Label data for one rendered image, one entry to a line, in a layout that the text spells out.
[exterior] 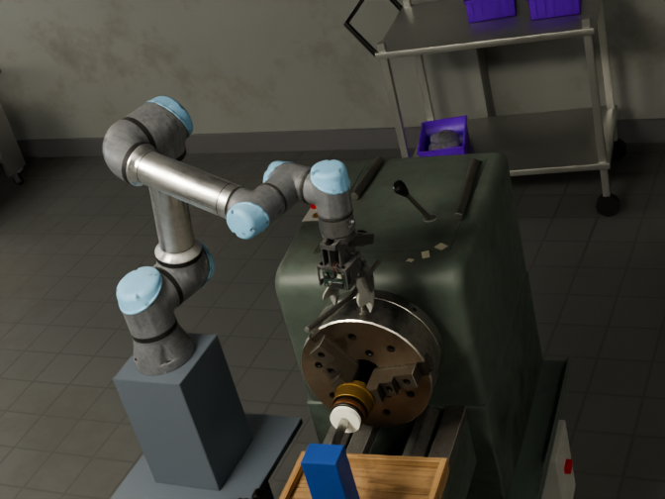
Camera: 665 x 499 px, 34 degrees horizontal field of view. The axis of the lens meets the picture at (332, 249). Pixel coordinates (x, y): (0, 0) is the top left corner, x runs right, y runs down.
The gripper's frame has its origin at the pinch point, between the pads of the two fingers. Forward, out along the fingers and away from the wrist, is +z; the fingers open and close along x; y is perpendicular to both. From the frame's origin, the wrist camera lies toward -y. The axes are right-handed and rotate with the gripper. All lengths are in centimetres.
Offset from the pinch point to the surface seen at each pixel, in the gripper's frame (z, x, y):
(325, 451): 16.9, 5.5, 29.2
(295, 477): 39.2, -11.1, 18.9
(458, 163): 1, -2, -67
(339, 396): 16.5, 0.7, 12.7
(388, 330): 6.1, 7.7, -0.3
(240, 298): 142, -157, -161
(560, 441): 81, 28, -55
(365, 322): 4.5, 2.6, 0.5
